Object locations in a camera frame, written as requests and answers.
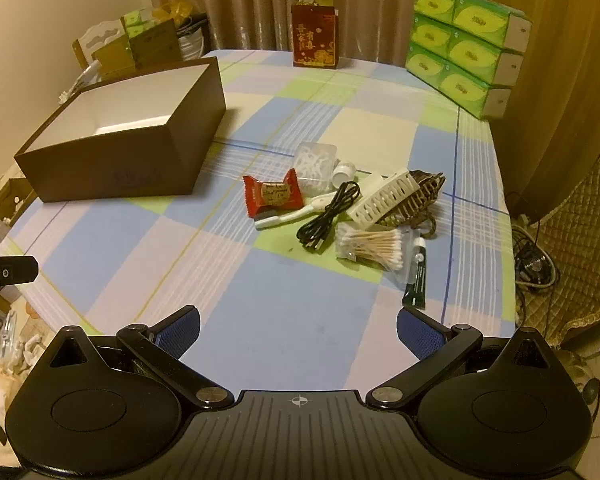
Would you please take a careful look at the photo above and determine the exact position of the green tube white cap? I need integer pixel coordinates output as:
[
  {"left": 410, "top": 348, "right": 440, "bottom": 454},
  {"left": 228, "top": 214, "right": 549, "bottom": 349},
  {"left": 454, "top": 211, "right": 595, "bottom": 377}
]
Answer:
[{"left": 402, "top": 236, "right": 427, "bottom": 310}]

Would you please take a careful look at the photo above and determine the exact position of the cotton swab bag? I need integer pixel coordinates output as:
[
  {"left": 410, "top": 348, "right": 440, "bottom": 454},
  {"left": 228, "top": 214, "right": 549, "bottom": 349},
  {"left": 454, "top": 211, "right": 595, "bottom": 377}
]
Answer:
[{"left": 335, "top": 222, "right": 413, "bottom": 285}]

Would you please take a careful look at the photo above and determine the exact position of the bronze metal hair clip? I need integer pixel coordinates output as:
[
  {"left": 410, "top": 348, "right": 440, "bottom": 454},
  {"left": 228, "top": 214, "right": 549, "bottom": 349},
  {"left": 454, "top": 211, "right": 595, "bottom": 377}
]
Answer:
[{"left": 377, "top": 170, "right": 446, "bottom": 240}]

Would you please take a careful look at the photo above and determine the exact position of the black usb cable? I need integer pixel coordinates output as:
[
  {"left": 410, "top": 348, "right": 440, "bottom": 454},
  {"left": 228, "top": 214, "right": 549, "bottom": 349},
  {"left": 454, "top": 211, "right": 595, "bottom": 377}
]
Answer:
[{"left": 296, "top": 180, "right": 362, "bottom": 254}]

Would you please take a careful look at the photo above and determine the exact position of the red snack packet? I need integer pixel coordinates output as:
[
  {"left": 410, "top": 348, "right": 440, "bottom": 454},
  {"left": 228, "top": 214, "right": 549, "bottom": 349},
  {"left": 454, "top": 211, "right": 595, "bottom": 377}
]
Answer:
[{"left": 242, "top": 168, "right": 304, "bottom": 218}]

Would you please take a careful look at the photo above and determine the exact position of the white curved device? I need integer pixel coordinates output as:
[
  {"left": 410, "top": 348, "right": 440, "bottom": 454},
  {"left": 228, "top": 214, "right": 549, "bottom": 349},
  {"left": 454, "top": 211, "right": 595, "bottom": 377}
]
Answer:
[{"left": 254, "top": 192, "right": 336, "bottom": 231}]

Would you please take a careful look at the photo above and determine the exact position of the white pill bottle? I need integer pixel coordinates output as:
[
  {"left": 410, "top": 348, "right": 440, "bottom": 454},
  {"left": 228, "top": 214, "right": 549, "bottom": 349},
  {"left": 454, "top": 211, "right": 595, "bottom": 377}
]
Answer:
[{"left": 332, "top": 159, "right": 356, "bottom": 188}]

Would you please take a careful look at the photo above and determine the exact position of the clear floss pick box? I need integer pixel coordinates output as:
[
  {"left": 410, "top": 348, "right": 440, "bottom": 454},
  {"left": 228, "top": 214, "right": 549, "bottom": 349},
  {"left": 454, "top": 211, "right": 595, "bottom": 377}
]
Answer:
[{"left": 292, "top": 142, "right": 337, "bottom": 198}]

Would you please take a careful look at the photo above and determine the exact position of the checked tablecloth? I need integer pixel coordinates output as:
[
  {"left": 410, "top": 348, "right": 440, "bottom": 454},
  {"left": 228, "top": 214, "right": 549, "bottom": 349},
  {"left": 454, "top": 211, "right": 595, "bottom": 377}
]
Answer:
[{"left": 0, "top": 51, "right": 515, "bottom": 392}]

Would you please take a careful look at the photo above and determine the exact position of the quilted chair cushion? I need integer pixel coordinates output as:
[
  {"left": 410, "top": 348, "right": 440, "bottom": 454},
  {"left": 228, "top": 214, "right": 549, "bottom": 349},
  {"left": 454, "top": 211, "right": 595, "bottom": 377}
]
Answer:
[{"left": 520, "top": 158, "right": 600, "bottom": 347}]

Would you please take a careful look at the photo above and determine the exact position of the brown cardboard box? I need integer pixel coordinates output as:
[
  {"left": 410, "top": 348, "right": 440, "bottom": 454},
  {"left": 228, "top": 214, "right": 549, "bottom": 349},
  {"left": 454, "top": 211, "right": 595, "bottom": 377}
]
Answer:
[{"left": 15, "top": 58, "right": 226, "bottom": 203}]

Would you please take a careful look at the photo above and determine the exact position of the brown paper bags pile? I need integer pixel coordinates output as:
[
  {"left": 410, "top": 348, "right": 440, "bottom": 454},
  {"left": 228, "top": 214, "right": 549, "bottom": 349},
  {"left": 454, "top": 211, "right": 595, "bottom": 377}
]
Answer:
[{"left": 72, "top": 1, "right": 210, "bottom": 80}]

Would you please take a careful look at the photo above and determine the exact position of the green tissue box stack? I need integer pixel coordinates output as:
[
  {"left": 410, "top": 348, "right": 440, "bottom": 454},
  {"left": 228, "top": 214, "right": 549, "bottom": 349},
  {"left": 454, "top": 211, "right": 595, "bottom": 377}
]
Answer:
[{"left": 405, "top": 0, "right": 532, "bottom": 120}]

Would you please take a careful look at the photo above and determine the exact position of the red gift bag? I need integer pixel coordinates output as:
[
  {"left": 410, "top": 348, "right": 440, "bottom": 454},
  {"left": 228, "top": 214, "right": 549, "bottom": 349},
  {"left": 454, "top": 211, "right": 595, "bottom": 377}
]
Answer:
[{"left": 291, "top": 0, "right": 339, "bottom": 70}]

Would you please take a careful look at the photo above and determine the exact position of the floor cables and power strip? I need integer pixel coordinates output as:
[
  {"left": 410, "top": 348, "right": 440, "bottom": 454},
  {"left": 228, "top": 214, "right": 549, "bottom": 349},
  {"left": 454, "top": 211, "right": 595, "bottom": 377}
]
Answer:
[{"left": 510, "top": 213, "right": 562, "bottom": 291}]

